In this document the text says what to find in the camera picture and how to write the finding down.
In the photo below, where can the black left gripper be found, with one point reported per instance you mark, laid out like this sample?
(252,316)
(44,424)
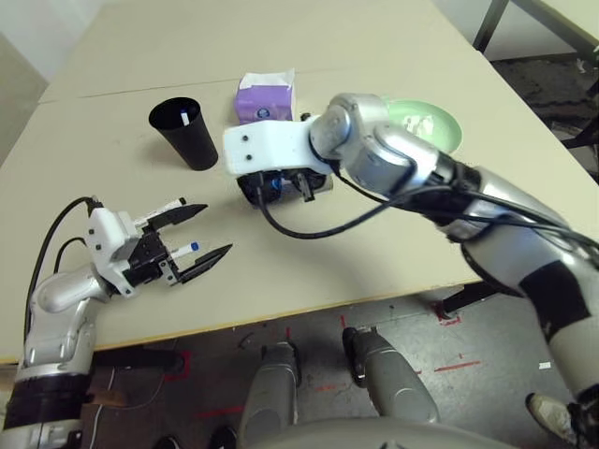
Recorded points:
(150,262)

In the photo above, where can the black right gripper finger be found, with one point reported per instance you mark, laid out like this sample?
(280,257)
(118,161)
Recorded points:
(306,187)

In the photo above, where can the white marker with blue cap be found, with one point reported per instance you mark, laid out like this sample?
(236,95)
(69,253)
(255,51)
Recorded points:
(185,248)

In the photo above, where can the black sunglasses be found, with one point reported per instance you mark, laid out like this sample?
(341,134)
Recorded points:
(247,189)

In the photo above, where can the white tissue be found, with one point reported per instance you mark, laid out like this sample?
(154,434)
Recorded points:
(419,124)

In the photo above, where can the light green plate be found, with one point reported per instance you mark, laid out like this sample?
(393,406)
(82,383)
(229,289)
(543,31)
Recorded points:
(447,131)

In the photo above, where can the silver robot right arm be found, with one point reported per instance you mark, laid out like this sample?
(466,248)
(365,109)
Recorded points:
(374,154)

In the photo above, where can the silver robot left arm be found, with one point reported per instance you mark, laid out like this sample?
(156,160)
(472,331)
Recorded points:
(61,294)

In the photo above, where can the white marker with black cap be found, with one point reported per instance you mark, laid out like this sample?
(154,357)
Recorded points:
(161,207)

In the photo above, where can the black plastic cup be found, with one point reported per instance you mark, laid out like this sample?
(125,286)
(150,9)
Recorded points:
(196,145)

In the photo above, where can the purple tissue pack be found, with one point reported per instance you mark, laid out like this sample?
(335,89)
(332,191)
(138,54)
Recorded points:
(262,105)

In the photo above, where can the small white marker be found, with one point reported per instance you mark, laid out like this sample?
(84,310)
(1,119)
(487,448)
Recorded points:
(184,119)

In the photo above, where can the black table foot bar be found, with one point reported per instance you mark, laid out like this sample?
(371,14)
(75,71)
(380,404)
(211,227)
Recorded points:
(468,297)
(140,360)

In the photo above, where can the black shoe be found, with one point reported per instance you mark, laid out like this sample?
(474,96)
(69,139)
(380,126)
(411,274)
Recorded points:
(168,442)
(222,437)

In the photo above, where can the grey robot right leg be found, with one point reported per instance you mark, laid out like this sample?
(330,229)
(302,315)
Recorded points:
(393,379)

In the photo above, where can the black floor mat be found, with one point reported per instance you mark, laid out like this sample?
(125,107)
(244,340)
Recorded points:
(538,93)

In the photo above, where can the grey robot torso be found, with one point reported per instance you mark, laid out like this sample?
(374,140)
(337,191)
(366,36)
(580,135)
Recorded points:
(374,435)

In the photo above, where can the small white floor label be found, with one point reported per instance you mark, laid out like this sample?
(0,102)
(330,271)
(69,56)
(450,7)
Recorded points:
(544,365)

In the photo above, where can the dirty white sneaker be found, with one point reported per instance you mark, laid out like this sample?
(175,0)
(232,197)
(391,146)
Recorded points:
(550,411)

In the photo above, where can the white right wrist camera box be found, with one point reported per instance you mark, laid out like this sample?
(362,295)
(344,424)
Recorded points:
(267,149)

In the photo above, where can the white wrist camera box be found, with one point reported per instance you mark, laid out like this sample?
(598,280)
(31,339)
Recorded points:
(105,243)
(267,149)

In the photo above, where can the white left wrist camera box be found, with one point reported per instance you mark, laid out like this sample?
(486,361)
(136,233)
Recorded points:
(105,243)

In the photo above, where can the neighbouring table with dark frame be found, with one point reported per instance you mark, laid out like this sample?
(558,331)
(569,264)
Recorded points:
(489,25)

